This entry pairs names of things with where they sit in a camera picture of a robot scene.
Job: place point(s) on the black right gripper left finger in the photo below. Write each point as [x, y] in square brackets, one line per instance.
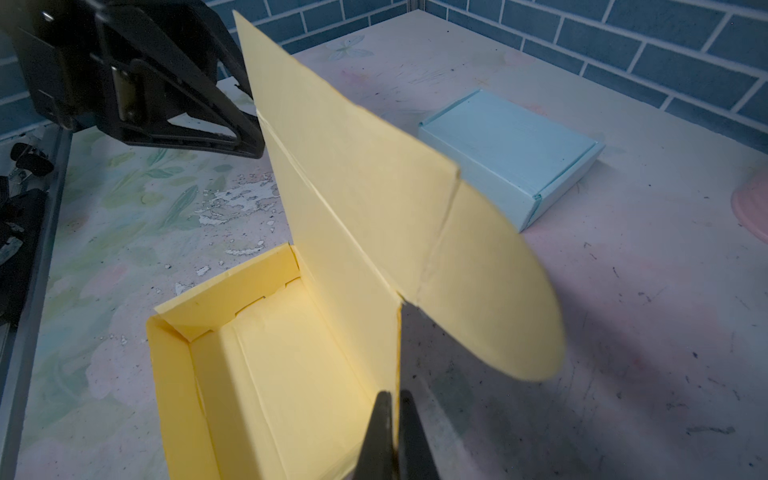
[376, 458]

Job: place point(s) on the aluminium front rail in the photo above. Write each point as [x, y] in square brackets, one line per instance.
[33, 167]

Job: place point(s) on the light blue paper box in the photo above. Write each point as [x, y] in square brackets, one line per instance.
[522, 162]

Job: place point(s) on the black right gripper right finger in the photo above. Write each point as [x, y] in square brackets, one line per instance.
[415, 459]

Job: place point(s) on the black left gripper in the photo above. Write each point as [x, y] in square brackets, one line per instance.
[143, 72]

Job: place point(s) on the pink metal pencil bucket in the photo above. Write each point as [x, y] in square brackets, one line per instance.
[749, 204]

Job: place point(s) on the yellow paper box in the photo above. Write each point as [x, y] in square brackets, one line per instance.
[271, 369]

